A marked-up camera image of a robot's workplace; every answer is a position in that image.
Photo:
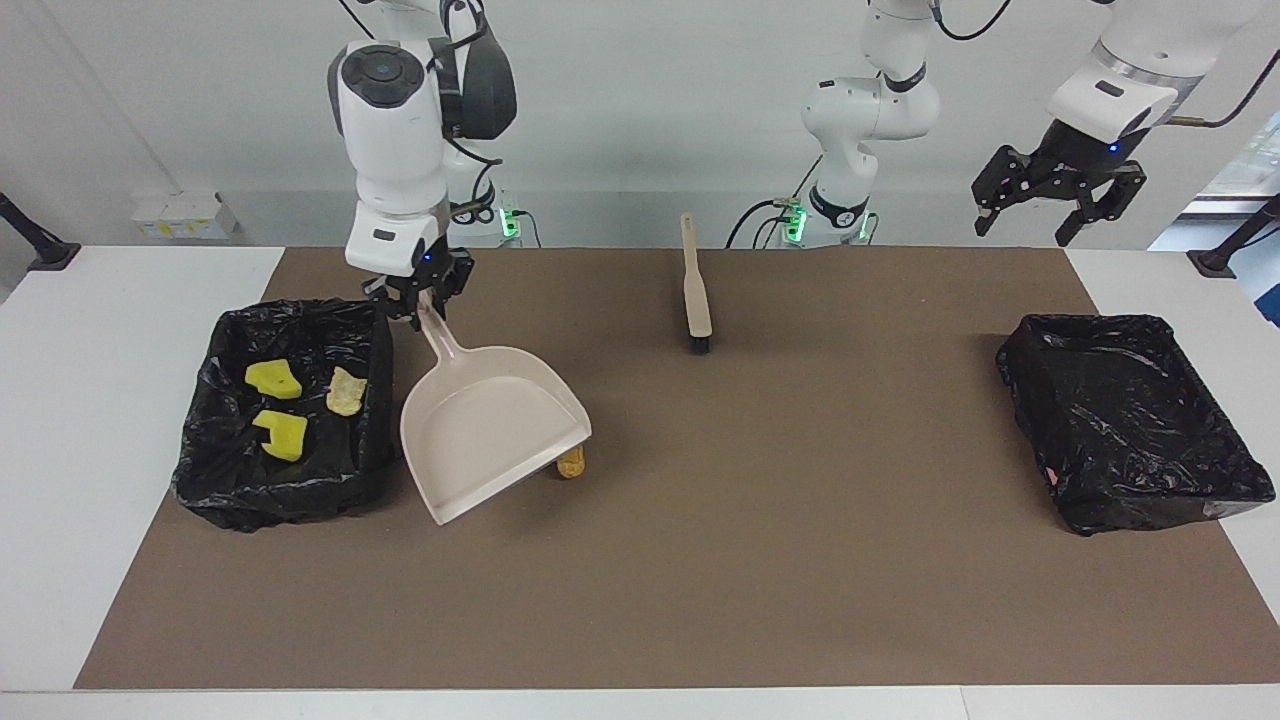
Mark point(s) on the beige plastic dustpan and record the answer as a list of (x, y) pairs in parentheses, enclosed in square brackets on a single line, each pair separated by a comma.
[(490, 430)]

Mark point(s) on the black-bagged bin with pink spot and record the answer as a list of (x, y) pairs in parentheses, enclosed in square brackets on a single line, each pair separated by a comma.
[(1130, 430)]

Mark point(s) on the brown table mat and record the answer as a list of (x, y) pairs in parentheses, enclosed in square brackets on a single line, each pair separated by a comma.
[(800, 600)]

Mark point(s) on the beige brush with black bristles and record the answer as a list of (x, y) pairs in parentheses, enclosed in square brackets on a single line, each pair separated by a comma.
[(697, 300)]

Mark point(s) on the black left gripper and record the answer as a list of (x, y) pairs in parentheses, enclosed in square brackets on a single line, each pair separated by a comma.
[(1070, 160)]

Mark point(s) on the notched yellow sponge chunk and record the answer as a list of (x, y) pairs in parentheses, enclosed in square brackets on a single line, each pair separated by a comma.
[(285, 438)]

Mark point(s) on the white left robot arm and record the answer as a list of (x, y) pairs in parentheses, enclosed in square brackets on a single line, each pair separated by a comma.
[(860, 110)]

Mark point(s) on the white wall socket box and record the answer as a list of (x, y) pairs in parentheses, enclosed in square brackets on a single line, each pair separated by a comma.
[(185, 218)]

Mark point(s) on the striped toy croissant piece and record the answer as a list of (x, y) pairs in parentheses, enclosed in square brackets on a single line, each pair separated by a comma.
[(346, 392)]

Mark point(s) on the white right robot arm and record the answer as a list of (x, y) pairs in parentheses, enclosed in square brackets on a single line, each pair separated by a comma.
[(395, 150)]

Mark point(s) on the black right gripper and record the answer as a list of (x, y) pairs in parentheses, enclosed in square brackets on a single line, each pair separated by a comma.
[(425, 272)]

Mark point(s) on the black stand foot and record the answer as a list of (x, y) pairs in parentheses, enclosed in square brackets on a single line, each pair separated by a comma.
[(1215, 262), (45, 250)]

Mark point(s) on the brown peanut-shaped toy bread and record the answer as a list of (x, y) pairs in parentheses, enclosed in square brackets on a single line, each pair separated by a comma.
[(572, 465)]

